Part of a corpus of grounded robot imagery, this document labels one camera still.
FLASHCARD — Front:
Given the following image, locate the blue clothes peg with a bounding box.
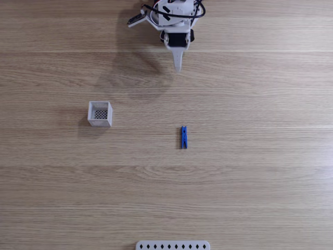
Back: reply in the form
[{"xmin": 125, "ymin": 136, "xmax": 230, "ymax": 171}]
[{"xmin": 180, "ymin": 126, "xmax": 188, "ymax": 149}]

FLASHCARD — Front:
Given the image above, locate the small white lattice crate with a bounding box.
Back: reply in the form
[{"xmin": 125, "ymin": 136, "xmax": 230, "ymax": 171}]
[{"xmin": 87, "ymin": 101, "xmax": 113, "ymax": 128}]

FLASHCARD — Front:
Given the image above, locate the white perforated plate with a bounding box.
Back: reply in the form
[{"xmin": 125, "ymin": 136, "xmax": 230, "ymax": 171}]
[{"xmin": 135, "ymin": 240, "xmax": 211, "ymax": 250}]

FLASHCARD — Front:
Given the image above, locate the black cable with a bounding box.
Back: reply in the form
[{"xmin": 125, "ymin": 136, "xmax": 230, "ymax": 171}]
[{"xmin": 191, "ymin": 0, "xmax": 207, "ymax": 19}]

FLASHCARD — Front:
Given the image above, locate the black camera circuit board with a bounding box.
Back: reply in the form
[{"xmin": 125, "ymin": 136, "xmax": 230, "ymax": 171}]
[{"xmin": 126, "ymin": 10, "xmax": 148, "ymax": 28}]

